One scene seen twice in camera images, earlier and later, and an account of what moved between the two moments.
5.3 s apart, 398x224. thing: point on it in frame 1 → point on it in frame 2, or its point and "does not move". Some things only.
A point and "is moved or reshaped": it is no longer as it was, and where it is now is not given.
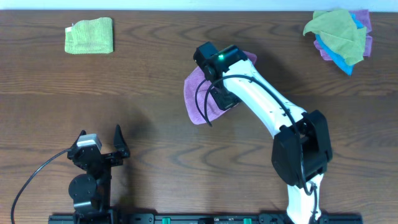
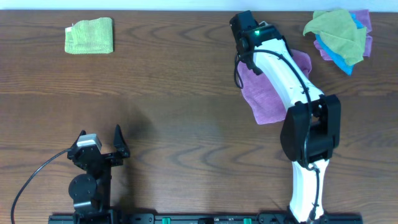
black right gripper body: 226,100 → 241,20
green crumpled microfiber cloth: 339,29 does not move
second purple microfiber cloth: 364,17 does not move
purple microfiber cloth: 191,84 is moved or reshaped
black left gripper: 104,157 does not move
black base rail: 201,218 does not move
